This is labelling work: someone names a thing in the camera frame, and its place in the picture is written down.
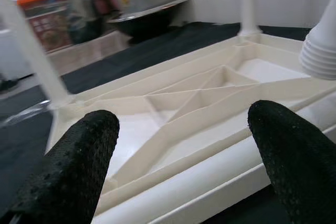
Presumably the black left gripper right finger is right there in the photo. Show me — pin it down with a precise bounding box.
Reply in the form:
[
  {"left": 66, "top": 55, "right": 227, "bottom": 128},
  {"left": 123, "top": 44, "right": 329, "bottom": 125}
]
[{"left": 248, "top": 100, "right": 336, "bottom": 224}]

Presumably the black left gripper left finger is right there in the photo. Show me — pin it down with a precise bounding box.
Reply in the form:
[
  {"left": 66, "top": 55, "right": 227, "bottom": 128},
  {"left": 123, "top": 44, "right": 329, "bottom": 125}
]
[{"left": 0, "top": 110, "right": 120, "bottom": 224}]

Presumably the clear plastic tape strip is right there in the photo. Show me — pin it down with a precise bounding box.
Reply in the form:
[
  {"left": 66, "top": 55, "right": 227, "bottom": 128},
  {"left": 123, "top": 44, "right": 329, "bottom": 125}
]
[{"left": 0, "top": 99, "right": 52, "bottom": 127}]

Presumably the beige cloth covered stand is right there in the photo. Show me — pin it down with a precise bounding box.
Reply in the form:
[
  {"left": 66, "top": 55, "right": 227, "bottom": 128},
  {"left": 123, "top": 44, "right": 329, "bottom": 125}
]
[{"left": 47, "top": 31, "right": 132, "bottom": 75}]

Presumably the white appliance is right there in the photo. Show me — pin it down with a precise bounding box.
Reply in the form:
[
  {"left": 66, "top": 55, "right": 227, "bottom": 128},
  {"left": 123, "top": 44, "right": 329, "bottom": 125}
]
[{"left": 0, "top": 27, "right": 35, "bottom": 78}]

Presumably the white plastic table top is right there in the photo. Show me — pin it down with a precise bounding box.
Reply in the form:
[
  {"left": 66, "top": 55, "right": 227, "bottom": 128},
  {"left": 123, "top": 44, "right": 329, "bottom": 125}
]
[{"left": 46, "top": 31, "right": 336, "bottom": 224}]

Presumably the black plastic bag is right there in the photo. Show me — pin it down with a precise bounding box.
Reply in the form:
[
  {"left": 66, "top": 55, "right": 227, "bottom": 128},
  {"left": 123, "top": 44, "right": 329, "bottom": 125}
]
[{"left": 68, "top": 0, "right": 106, "bottom": 44}]

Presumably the storage box with orange lid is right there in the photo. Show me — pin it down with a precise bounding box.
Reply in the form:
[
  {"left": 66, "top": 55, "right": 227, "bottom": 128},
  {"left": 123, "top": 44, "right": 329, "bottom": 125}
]
[{"left": 17, "top": 0, "right": 73, "bottom": 51}]

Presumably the black tablecloth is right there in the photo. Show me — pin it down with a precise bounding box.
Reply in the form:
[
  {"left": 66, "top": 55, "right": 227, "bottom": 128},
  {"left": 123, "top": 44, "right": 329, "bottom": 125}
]
[{"left": 0, "top": 20, "right": 336, "bottom": 224}]

